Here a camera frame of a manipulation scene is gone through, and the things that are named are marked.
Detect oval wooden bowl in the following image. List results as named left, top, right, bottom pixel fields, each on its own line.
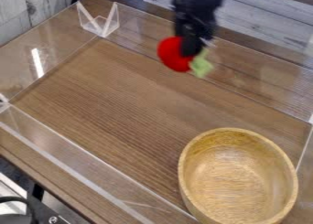
left=178, top=128, right=299, bottom=224

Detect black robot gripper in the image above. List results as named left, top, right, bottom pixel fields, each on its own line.
left=173, top=0, right=223, bottom=57

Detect clear acrylic enclosure walls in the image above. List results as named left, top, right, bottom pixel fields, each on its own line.
left=0, top=0, right=313, bottom=224

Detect black metal table bracket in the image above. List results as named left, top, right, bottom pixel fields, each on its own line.
left=27, top=184, right=71, bottom=224

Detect red plush strawberry toy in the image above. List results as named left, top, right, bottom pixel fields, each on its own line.
left=157, top=37, right=215, bottom=79

